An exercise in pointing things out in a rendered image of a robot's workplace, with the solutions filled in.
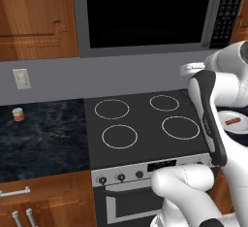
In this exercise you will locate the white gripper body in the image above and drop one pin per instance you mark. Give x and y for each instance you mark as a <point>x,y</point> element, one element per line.
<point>192,68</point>

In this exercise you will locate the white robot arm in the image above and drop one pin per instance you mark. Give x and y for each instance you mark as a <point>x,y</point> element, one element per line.
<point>232,85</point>

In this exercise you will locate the grey microwave oven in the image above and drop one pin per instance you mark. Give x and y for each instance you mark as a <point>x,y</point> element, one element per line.
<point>142,52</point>

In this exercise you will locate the brown kebab skewer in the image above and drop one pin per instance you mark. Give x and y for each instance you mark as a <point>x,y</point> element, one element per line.
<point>232,121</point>

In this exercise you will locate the white plate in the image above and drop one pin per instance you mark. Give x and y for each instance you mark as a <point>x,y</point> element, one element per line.
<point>240,126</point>

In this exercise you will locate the black hob stove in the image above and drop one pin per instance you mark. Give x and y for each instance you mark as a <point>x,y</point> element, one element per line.
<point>145,134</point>

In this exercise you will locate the black stove knob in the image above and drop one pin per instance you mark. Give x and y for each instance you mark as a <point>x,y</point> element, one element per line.
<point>121,177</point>
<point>102,180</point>
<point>139,174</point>

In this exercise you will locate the wooden base cupboard door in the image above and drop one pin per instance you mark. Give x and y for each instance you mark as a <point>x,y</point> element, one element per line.
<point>221,195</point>
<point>6,216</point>
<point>64,213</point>

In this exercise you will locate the oven door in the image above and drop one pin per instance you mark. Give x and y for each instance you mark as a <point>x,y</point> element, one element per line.
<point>129,206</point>

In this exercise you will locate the small colourful can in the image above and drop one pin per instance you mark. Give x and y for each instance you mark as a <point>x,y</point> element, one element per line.
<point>18,114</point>

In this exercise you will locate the wooden drawer front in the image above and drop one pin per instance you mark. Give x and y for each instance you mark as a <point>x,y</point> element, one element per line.
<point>55,185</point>

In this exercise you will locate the wooden wall cupboard door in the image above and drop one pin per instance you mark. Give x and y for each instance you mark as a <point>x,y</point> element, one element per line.
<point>241,27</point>
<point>35,17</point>

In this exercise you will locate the beige wall switch plate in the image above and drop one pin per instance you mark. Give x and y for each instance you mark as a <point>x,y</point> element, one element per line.
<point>22,79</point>

